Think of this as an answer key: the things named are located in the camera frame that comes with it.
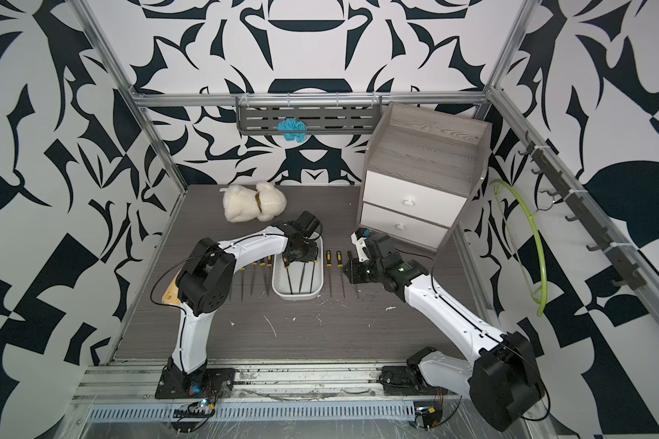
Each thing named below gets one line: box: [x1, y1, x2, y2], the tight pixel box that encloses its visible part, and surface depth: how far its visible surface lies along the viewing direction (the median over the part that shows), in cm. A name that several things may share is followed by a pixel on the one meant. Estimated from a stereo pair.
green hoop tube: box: [491, 179, 548, 317], surface depth 66 cm
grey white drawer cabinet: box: [356, 102, 493, 252], surface depth 89 cm
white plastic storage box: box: [271, 232, 325, 301], surface depth 94 cm
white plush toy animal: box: [219, 182, 288, 224], surface depth 105 cm
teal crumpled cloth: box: [276, 117, 308, 143], surface depth 93 cm
